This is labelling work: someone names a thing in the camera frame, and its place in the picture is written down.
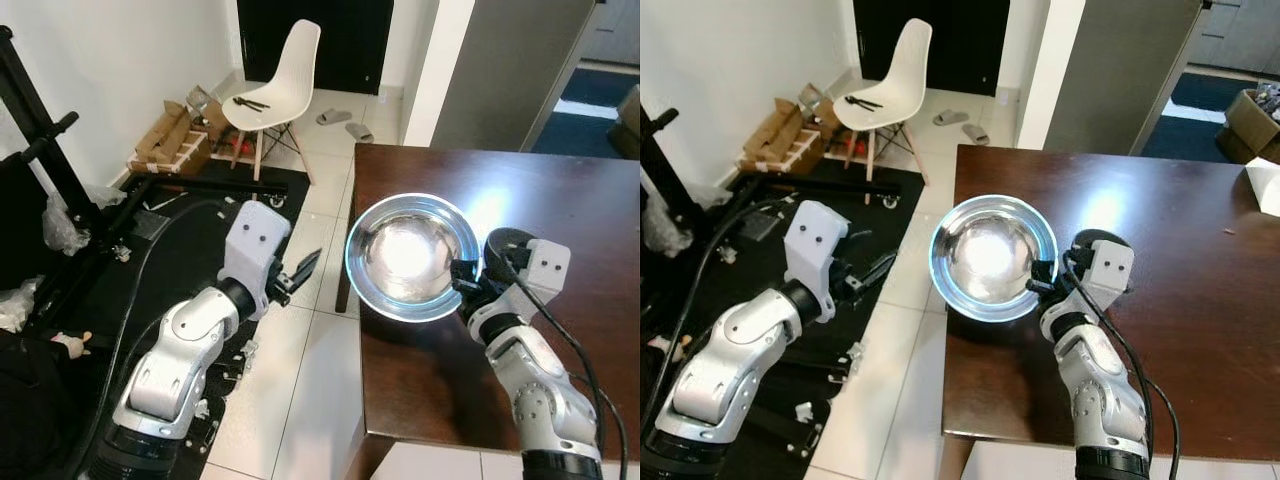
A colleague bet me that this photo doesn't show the person's bare hand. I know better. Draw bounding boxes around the person's bare hand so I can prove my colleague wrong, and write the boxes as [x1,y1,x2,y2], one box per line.
[51,331,94,360]

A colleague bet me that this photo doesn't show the dark brown wooden table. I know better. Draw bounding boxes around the dark brown wooden table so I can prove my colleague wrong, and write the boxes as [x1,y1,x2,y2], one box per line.
[335,143,641,480]
[938,143,1280,480]

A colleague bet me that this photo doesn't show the long brown cardboard box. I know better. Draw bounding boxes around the long brown cardboard box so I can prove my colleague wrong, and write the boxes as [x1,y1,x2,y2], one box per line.
[128,100,213,177]
[738,98,827,177]

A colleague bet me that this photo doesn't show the small open cardboard box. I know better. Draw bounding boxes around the small open cardboard box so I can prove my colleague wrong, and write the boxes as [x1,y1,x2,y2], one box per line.
[185,84,233,137]
[797,83,843,136]

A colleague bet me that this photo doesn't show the clear plastic bag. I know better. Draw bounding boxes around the clear plastic bag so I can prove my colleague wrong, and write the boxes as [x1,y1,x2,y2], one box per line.
[42,192,93,258]
[643,192,693,259]

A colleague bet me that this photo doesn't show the white plastic chair wooden legs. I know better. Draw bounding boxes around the white plastic chair wooden legs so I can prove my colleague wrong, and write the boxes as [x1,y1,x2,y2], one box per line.
[221,19,323,187]
[832,17,934,187]

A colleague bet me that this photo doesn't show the dark blue rug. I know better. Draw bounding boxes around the dark blue rug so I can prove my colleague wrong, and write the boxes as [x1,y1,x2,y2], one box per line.
[528,67,641,157]
[1140,71,1263,162]

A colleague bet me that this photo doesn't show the black door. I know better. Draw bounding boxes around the black door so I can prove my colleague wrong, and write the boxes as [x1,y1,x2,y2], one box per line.
[852,0,1010,97]
[237,0,395,97]

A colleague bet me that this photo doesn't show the white paper towel roll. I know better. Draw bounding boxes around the white paper towel roll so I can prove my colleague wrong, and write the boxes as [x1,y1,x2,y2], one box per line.
[1244,157,1280,217]

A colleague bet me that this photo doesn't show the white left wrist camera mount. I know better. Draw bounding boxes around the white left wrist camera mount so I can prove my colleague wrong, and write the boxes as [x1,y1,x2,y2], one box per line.
[783,199,853,298]
[220,199,292,293]

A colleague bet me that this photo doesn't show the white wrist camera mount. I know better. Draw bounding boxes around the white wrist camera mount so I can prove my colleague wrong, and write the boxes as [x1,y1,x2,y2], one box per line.
[1085,240,1137,306]
[512,238,572,308]
[220,199,292,293]
[783,199,853,298]

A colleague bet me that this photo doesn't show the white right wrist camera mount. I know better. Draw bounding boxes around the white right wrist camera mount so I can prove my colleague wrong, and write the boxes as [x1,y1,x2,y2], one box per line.
[1085,240,1137,306]
[512,238,572,308]

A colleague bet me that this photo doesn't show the black metal stand frame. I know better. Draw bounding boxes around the black metal stand frame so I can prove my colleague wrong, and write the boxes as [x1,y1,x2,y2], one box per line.
[640,104,898,311]
[0,25,291,336]

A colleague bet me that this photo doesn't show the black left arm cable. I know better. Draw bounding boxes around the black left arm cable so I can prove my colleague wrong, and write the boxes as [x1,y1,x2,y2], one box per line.
[72,198,229,473]
[640,198,793,433]

